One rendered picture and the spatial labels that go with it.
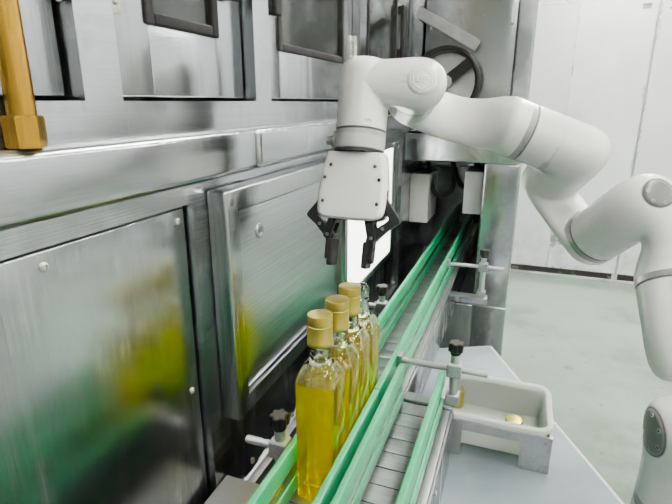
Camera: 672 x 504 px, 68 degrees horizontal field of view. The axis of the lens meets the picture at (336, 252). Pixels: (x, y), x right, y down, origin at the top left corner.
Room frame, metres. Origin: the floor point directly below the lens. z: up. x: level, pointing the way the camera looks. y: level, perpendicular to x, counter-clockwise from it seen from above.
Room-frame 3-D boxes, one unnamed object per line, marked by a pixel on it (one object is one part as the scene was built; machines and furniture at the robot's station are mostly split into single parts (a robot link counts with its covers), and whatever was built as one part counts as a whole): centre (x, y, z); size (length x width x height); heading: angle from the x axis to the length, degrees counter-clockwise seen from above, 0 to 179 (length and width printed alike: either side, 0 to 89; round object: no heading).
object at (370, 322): (0.77, -0.04, 0.99); 0.06 x 0.06 x 0.21; 71
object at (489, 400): (0.91, -0.33, 0.80); 0.22 x 0.17 x 0.09; 70
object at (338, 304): (0.66, 0.00, 1.14); 0.04 x 0.04 x 0.04
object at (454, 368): (0.84, -0.20, 0.95); 0.17 x 0.03 x 0.12; 70
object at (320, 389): (0.61, 0.02, 0.99); 0.06 x 0.06 x 0.21; 70
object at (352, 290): (0.72, -0.02, 1.14); 0.04 x 0.04 x 0.04
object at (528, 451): (0.92, -0.30, 0.79); 0.27 x 0.17 x 0.08; 70
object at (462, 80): (1.65, -0.34, 1.49); 0.21 x 0.05 x 0.21; 70
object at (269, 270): (1.06, 0.00, 1.15); 0.90 x 0.03 x 0.34; 160
